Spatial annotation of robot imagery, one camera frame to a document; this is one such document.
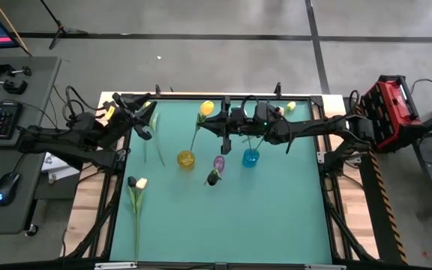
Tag yellow diagonal pole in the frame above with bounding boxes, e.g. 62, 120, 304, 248
0, 0, 32, 57

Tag red black equipment case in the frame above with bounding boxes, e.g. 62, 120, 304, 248
358, 73, 426, 153

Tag black computer mouse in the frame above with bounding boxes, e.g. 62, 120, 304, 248
0, 171, 21, 208

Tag blue glass vase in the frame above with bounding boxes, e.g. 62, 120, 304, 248
241, 147, 260, 169

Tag white artificial tulip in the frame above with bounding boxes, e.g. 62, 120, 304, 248
132, 177, 149, 263

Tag grey keyboard desk top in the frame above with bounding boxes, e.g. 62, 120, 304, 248
0, 55, 62, 148

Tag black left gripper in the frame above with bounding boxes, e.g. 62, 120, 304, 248
97, 92, 159, 149

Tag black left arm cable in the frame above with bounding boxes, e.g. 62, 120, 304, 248
62, 85, 108, 125

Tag peach artificial tulip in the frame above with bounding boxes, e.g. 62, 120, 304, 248
253, 106, 285, 153

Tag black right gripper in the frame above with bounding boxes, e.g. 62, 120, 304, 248
199, 96, 281, 155

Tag teal table mat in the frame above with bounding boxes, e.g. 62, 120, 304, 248
109, 97, 333, 266

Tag yellow glass vase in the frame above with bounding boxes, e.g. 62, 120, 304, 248
176, 149, 197, 170

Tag black c-clamp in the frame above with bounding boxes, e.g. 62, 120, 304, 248
0, 76, 29, 95
0, 62, 32, 79

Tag black mouse cable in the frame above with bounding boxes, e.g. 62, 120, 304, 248
13, 153, 29, 176

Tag white papers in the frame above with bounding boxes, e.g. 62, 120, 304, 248
42, 151, 81, 182

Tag black tripod stand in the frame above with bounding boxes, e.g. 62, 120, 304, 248
38, 0, 89, 50

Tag silver frame bracket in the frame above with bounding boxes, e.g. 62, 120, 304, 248
94, 262, 138, 270
304, 264, 347, 270

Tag black metal table frame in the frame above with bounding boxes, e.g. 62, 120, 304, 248
60, 84, 380, 270

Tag black yellow hazard strip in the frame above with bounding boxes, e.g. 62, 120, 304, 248
353, 99, 409, 266

